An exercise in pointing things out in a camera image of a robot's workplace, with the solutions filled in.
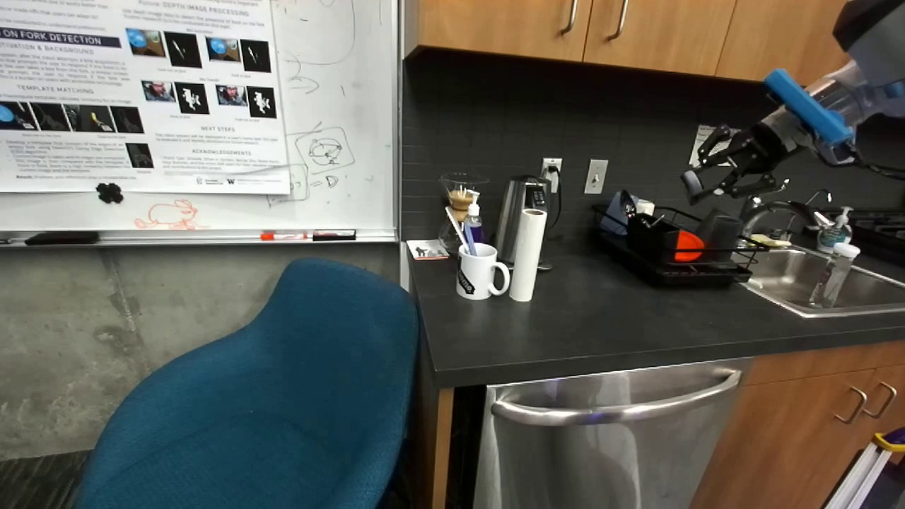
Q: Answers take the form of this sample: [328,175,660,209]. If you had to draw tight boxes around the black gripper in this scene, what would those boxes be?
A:
[681,124,798,202]

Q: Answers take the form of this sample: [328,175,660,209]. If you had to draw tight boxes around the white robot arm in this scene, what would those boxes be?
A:
[681,0,905,202]

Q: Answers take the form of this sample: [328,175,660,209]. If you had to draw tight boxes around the orange object in rack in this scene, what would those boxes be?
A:
[673,229,708,264]

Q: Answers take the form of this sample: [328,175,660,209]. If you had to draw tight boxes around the black dish drying rack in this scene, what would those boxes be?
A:
[592,189,750,288]

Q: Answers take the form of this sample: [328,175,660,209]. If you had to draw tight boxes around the wooden upper cabinets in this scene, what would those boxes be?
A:
[401,0,845,82]

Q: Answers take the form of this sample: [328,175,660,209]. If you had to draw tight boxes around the wooden cabinets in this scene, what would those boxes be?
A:
[694,343,905,509]
[401,0,845,82]

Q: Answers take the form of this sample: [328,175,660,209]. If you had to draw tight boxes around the stainless steel sink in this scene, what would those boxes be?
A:
[745,250,905,319]

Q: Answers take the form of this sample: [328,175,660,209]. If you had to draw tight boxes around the chrome faucet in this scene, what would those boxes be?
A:
[810,209,861,308]

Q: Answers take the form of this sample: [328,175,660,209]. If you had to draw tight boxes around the white paper towel roll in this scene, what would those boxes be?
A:
[510,209,548,304]

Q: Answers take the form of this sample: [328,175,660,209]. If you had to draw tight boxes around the white mug with utensils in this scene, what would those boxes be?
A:
[455,243,513,300]

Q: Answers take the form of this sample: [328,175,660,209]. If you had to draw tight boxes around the wooden lower cabinets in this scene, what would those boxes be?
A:
[694,343,905,509]

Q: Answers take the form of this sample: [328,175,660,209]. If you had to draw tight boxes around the stainless steel dishwasher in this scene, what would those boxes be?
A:
[472,360,746,509]

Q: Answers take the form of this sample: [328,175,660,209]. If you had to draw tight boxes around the whiteboard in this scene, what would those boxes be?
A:
[0,0,401,247]

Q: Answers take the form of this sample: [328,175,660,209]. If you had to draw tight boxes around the blue chair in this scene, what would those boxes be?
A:
[77,261,422,509]

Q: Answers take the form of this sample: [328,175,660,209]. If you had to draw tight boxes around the research poster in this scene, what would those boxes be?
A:
[0,0,288,196]

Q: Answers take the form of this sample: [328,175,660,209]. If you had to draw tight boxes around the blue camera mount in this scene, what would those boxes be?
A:
[762,68,855,167]

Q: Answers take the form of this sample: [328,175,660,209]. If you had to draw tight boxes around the white wall outlet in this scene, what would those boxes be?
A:
[541,155,562,196]

